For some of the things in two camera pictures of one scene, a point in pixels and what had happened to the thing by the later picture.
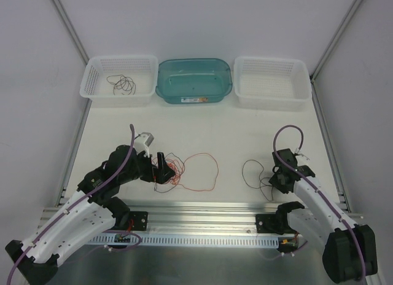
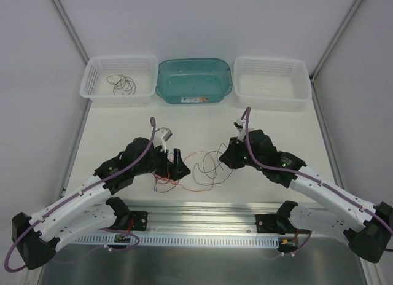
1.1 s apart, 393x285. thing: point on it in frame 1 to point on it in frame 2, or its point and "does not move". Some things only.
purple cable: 155,184 does not move
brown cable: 121,81 does not move
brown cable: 271,190 to 212,170
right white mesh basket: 271,83 does not move
